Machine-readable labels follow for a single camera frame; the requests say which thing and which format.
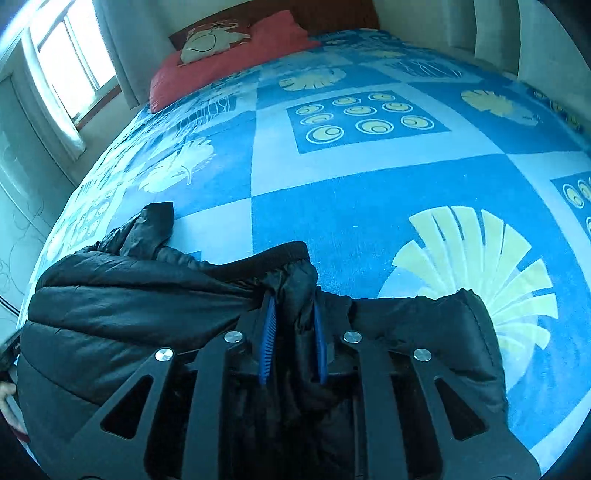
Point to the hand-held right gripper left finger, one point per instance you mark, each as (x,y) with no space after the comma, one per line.
(267,337)

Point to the pale wardrobe with line pattern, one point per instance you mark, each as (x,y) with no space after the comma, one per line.
(23,207)

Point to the window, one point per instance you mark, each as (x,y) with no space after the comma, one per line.
(76,60)

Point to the person's left hand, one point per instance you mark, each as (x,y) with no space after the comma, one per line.
(7,392)

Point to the bed with blue patterned sheet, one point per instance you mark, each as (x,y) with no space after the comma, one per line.
(346,194)

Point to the wooden window sill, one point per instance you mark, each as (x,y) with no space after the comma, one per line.
(99,104)

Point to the grey curtain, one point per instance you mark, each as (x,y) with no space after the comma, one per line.
(55,110)
(134,41)
(508,37)

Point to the black puffer jacket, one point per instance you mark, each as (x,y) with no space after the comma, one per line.
(115,314)

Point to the small printed cushion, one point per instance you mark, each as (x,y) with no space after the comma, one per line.
(207,44)

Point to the wooden headboard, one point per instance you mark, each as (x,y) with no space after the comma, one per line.
(332,16)

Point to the red pillow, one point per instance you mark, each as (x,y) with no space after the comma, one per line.
(198,78)

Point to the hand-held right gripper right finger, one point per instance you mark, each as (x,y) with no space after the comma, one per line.
(319,341)

